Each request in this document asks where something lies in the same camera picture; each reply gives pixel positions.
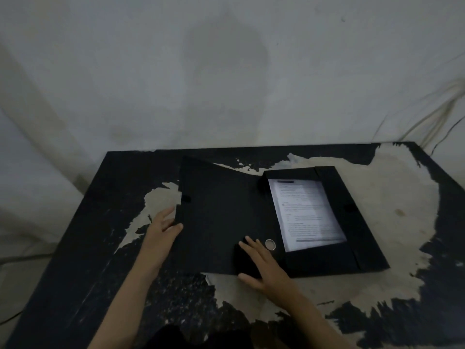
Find person's right hand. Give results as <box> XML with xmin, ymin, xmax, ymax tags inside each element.
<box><xmin>238</xmin><ymin>236</ymin><xmax>303</xmax><ymax>310</ymax></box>

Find person's left hand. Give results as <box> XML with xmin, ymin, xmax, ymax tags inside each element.
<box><xmin>139</xmin><ymin>206</ymin><xmax>184</xmax><ymax>268</ymax></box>

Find black box file folder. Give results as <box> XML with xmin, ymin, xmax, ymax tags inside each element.
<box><xmin>174</xmin><ymin>155</ymin><xmax>391</xmax><ymax>279</ymax></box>

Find person's left forearm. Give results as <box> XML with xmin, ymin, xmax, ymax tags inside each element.
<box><xmin>87</xmin><ymin>252</ymin><xmax>163</xmax><ymax>349</ymax></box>

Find person's right forearm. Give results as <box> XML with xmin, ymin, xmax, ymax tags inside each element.
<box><xmin>272</xmin><ymin>289</ymin><xmax>360</xmax><ymax>349</ymax></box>

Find printed white paper sheets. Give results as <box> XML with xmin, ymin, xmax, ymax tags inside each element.
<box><xmin>268</xmin><ymin>179</ymin><xmax>348</xmax><ymax>253</ymax></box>

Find thin black cable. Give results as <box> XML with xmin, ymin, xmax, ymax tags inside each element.
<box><xmin>430</xmin><ymin>116</ymin><xmax>465</xmax><ymax>157</ymax></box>

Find white cable bundle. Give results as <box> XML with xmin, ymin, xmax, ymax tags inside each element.
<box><xmin>399</xmin><ymin>79</ymin><xmax>465</xmax><ymax>143</ymax></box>

